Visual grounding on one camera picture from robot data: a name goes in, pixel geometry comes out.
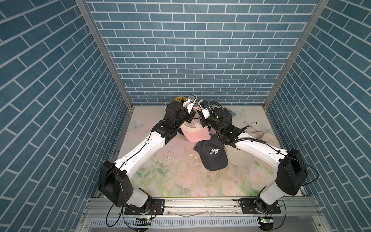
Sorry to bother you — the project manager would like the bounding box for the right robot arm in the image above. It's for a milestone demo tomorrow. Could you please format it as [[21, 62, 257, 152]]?
[[198, 107, 308, 213]]

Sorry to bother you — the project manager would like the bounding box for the black cap front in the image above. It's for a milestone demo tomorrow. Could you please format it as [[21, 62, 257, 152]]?
[[194, 134, 229, 171]]

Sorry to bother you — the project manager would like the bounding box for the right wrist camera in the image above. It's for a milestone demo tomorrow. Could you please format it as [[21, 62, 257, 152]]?
[[198, 100, 211, 119]]

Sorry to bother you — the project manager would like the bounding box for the yellow pen cup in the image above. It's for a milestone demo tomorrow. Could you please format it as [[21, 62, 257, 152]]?
[[174, 96, 187, 103]]

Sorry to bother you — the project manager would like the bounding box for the aluminium front rail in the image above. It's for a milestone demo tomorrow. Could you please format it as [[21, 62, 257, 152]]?
[[77, 196, 330, 232]]

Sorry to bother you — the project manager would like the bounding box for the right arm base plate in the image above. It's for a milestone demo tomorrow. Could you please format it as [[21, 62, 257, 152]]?
[[237, 198, 281, 214]]

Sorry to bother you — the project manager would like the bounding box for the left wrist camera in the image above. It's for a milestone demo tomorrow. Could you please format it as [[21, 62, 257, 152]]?
[[183, 94, 197, 115]]

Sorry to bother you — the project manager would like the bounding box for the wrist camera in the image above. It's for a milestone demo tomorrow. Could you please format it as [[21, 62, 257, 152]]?
[[183, 94, 197, 115], [198, 100, 211, 119]]

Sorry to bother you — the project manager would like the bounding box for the light blue calculator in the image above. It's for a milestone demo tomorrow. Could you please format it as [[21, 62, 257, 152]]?
[[225, 107, 237, 118]]

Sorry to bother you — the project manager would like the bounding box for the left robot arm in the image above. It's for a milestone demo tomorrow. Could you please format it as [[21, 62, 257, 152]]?
[[98, 101, 196, 212]]

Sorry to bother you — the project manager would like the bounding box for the beige Colorado cap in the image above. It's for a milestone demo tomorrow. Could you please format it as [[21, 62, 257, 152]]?
[[225, 146, 255, 166], [254, 131, 280, 148]]

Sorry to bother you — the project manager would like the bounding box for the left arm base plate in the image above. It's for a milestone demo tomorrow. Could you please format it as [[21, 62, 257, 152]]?
[[124, 199, 165, 216]]

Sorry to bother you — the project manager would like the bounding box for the pink baseball cap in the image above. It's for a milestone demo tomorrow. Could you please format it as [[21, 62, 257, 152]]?
[[180, 106, 211, 143]]

